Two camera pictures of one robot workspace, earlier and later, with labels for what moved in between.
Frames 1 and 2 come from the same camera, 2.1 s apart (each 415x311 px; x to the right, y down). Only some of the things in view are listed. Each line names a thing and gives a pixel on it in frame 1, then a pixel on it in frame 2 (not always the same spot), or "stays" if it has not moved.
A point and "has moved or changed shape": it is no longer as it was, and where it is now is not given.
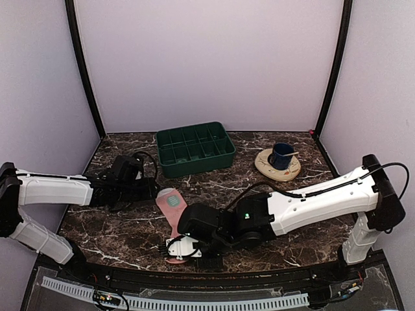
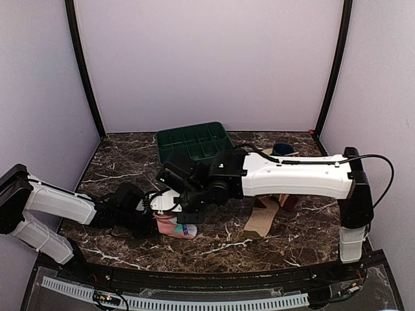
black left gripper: (148, 191) to (150, 228)
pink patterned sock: (172, 204) has moved or changed shape
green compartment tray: (194, 149) stays
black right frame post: (339, 67) stays
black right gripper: (213, 264) to (196, 217)
